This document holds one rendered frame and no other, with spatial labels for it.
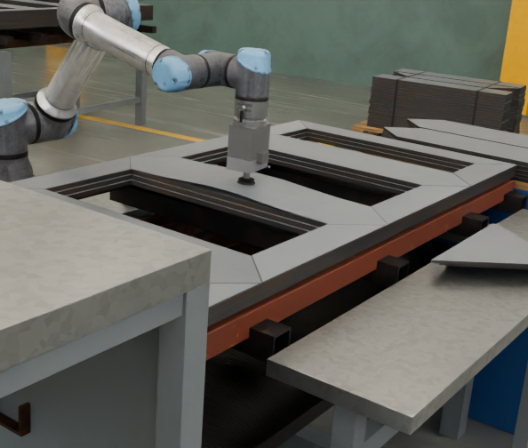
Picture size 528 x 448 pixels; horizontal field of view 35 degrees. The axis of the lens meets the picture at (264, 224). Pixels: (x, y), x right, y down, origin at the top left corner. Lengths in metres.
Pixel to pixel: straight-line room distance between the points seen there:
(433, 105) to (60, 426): 5.24
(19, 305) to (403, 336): 0.84
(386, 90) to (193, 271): 5.48
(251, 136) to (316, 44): 7.83
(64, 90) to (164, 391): 1.44
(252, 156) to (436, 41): 7.31
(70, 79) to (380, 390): 1.33
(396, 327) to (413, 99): 4.84
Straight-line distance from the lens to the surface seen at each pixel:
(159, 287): 0.89
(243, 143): 1.87
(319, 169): 2.23
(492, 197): 2.32
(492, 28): 8.92
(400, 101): 6.32
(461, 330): 1.55
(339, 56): 9.54
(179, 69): 1.80
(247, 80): 1.85
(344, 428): 1.38
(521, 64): 8.46
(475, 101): 6.15
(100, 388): 1.15
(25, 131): 2.35
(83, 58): 2.25
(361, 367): 1.36
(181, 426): 1.01
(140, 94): 6.57
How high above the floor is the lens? 1.38
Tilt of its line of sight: 18 degrees down
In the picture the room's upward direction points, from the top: 4 degrees clockwise
